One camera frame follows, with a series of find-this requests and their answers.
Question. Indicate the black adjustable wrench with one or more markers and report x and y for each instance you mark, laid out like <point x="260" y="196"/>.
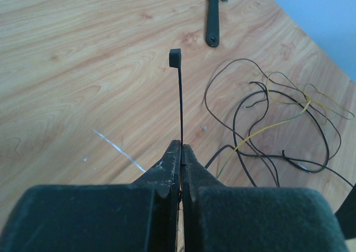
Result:
<point x="212" y="32"/>

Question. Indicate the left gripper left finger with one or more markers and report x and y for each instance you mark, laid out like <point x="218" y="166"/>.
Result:
<point x="140" y="216"/>

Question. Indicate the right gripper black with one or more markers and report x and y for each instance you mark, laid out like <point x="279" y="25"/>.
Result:
<point x="346" y="215"/>

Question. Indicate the black zip tie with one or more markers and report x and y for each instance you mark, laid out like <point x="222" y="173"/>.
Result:
<point x="175" y="62"/>

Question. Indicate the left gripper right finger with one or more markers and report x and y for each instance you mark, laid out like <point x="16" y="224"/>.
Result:
<point x="222" y="218"/>

